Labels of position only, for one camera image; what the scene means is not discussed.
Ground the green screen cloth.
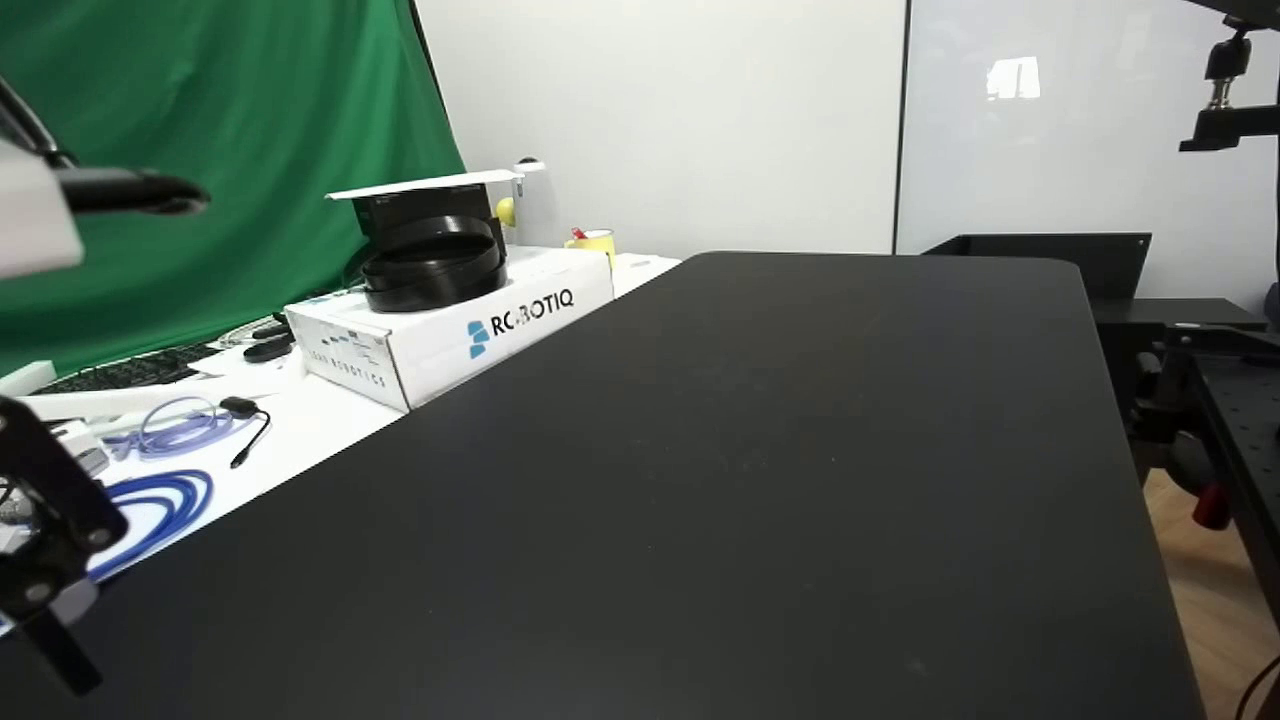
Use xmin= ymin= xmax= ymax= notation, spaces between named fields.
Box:
xmin=0 ymin=0 xmax=459 ymax=374

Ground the black computer keyboard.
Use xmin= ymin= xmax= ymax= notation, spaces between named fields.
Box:
xmin=55 ymin=350 xmax=203 ymax=391

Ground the black computer mouse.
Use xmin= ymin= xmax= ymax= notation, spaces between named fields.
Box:
xmin=242 ymin=336 xmax=290 ymax=365

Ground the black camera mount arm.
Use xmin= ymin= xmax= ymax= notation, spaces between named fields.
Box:
xmin=1175 ymin=0 xmax=1280 ymax=157

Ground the blue coiled cable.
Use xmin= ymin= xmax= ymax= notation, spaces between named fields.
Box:
xmin=83 ymin=467 xmax=215 ymax=583

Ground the white flat board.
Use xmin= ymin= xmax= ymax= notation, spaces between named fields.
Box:
xmin=322 ymin=160 xmax=548 ymax=206

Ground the black small cable on desk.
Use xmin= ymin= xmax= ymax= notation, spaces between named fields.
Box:
xmin=215 ymin=391 xmax=274 ymax=472

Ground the white Robotiq cardboard box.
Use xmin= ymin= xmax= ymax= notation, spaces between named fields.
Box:
xmin=285 ymin=246 xmax=621 ymax=415

